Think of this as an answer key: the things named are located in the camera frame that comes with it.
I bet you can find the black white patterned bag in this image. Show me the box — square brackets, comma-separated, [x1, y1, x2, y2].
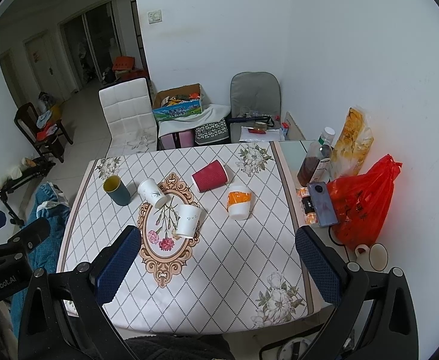
[194, 119, 229, 146]

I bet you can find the red plastic bag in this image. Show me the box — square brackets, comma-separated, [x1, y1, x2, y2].
[327, 154, 402, 250]

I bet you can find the black exercise stand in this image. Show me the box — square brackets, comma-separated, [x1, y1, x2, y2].
[0, 157, 55, 227]

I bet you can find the dark green yellow-lined cup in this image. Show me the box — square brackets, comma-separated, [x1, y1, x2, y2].
[103, 175, 131, 206]

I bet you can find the dark red paper cup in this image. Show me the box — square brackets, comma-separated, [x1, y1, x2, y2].
[192, 160, 228, 193]

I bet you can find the white cushioned chair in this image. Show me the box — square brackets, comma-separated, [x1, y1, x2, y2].
[98, 78, 158, 158]

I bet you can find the grey padded chair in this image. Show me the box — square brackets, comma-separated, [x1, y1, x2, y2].
[229, 72, 281, 143]

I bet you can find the white ceramic mug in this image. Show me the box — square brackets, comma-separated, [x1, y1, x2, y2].
[354, 243, 389, 272]

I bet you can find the dark liquid bottle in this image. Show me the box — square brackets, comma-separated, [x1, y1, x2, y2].
[297, 139, 333, 187]

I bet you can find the grey smartphone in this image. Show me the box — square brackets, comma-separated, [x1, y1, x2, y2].
[307, 182, 338, 228]

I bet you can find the floral diamond pattern tablecloth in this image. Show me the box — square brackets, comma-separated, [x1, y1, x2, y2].
[58, 141, 321, 334]

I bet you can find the yellow snack bag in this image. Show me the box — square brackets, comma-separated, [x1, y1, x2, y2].
[330, 106, 374, 180]

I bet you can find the blue knitted blanket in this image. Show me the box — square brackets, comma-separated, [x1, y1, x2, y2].
[10, 182, 72, 340]

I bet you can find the cardboard box with toys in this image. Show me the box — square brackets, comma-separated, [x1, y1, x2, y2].
[153, 84, 202, 122]

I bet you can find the orange and white cup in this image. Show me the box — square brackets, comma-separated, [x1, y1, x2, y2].
[227, 184, 251, 220]

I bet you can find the black wooden chair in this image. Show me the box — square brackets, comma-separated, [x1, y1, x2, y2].
[14, 102, 73, 164]

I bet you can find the white cap bottle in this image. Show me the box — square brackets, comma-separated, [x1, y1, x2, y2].
[318, 127, 336, 146]

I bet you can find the white floral paper cup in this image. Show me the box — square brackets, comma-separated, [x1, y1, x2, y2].
[176, 204, 202, 239]

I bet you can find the white cloth on stool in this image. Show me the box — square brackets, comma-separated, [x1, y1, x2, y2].
[159, 104, 231, 137]

